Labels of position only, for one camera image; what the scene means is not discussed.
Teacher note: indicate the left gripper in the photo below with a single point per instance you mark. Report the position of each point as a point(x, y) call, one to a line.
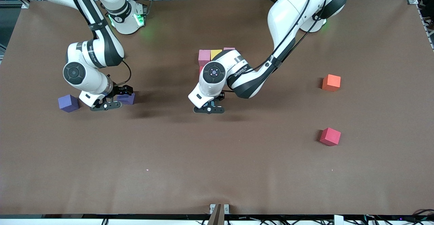
point(219, 97)

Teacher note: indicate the light blue foam block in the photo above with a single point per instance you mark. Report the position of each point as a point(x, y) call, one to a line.
point(212, 103)

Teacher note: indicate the yellow foam block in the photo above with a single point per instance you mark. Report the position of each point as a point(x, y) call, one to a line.
point(215, 53)

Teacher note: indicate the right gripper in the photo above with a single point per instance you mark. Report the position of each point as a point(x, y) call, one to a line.
point(120, 91)

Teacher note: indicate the pink foam block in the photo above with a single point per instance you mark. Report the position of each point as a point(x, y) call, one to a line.
point(204, 57)
point(229, 49)

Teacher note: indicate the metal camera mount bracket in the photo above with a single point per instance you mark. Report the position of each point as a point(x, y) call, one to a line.
point(218, 214)

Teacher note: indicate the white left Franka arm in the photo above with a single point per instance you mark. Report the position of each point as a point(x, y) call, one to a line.
point(288, 11)

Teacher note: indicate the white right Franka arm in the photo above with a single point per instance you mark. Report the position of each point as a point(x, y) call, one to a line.
point(84, 75)

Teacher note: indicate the orange foam block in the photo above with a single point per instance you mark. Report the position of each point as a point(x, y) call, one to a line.
point(331, 83)

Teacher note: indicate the red foam block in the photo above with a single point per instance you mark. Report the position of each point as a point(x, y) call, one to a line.
point(331, 136)
point(201, 69)

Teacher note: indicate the purple foam block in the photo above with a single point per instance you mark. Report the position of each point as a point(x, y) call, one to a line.
point(128, 99)
point(67, 102)

